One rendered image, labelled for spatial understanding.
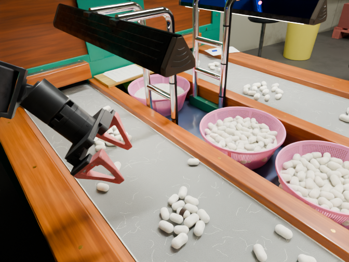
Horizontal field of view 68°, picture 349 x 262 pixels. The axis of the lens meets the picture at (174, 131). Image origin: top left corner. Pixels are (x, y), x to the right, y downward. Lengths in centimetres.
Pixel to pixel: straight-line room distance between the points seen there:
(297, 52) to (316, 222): 338
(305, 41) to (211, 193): 335
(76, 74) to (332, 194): 101
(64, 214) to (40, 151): 28
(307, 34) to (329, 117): 284
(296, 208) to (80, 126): 48
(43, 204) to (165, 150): 35
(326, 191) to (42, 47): 111
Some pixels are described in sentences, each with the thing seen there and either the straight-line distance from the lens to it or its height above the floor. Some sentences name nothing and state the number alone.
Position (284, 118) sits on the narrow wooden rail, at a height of 77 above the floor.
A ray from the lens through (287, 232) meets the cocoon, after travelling 61.
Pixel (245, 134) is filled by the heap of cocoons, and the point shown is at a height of 74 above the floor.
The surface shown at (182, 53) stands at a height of 108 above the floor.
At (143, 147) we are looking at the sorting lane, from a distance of 82.
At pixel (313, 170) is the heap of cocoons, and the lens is 80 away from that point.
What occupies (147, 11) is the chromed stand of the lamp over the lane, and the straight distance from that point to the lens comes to 72.
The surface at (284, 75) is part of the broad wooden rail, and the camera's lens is 131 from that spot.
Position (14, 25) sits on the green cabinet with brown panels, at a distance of 120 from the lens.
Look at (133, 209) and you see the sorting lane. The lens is 65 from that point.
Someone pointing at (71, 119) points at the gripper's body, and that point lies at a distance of 45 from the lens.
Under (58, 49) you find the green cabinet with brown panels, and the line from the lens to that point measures 125.
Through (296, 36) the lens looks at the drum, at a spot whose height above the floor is 31.
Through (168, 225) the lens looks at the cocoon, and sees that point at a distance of 59.
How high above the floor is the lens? 123
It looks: 34 degrees down
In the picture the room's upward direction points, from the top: 3 degrees counter-clockwise
